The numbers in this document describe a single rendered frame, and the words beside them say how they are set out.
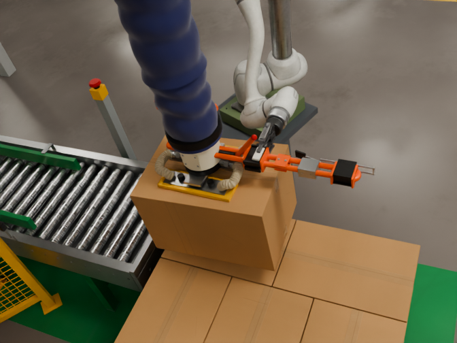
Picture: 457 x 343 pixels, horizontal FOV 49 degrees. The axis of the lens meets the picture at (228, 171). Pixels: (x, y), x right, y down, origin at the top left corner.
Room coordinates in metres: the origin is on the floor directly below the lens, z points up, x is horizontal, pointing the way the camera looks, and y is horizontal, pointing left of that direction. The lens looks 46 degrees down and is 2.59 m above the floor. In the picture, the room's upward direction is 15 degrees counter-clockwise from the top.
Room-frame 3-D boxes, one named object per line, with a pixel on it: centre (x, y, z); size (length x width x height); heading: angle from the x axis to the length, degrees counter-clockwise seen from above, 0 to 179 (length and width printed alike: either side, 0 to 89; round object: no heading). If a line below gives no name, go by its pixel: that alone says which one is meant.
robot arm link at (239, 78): (2.14, -0.23, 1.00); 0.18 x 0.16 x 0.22; 96
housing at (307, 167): (1.26, -0.30, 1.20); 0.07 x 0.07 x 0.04; 56
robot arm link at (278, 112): (1.57, -0.25, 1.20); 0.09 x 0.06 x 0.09; 57
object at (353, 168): (1.17, -0.41, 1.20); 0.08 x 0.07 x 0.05; 56
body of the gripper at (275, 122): (1.50, -0.21, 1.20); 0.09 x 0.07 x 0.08; 147
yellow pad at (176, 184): (1.43, 0.14, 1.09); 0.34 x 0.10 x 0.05; 56
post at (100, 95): (2.45, 0.61, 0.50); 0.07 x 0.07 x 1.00; 57
